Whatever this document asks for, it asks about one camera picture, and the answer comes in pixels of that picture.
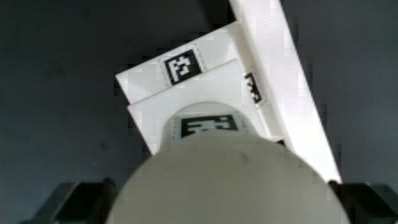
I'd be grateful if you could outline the white lamp base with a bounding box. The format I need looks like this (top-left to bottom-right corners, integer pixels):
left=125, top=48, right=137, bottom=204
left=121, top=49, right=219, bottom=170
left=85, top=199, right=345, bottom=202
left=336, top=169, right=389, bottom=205
left=116, top=23, right=283, bottom=152

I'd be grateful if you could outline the white lamp bulb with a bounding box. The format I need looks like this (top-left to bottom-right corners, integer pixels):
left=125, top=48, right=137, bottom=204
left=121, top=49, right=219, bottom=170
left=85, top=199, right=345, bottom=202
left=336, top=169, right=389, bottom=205
left=107, top=102, right=350, bottom=224

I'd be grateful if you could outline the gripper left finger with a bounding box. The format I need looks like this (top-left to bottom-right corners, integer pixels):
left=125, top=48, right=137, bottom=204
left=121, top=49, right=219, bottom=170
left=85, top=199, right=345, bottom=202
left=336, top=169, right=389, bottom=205
left=20, top=178, right=117, bottom=224

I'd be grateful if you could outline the white right fence wall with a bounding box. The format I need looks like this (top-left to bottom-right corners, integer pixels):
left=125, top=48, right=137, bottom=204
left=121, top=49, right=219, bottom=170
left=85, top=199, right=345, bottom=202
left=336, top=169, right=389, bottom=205
left=229, top=0, right=341, bottom=182

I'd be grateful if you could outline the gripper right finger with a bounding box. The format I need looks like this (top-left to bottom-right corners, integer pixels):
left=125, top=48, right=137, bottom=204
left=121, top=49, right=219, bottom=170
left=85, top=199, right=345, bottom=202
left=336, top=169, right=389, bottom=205
left=329, top=181, right=398, bottom=224

